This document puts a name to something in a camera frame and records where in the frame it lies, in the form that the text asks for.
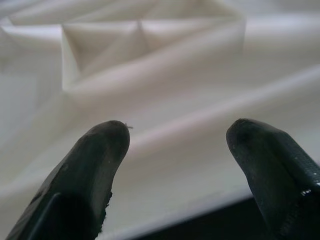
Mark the black table cover sheet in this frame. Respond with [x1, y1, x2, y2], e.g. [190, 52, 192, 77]
[109, 193, 273, 240]

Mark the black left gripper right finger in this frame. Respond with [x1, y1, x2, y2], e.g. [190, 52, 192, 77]
[226, 118, 320, 240]

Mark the white plastic table top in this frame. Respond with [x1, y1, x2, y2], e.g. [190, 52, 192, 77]
[0, 0, 320, 240]

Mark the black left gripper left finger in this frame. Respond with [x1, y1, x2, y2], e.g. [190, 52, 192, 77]
[6, 120, 131, 240]

